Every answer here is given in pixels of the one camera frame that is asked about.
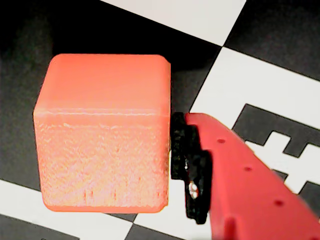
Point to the black white checkerboard marker mat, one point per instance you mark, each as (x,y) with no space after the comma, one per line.
(262,37)

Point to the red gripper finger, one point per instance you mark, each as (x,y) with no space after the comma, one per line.
(245,195)

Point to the orange cube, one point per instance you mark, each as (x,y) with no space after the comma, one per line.
(102,137)

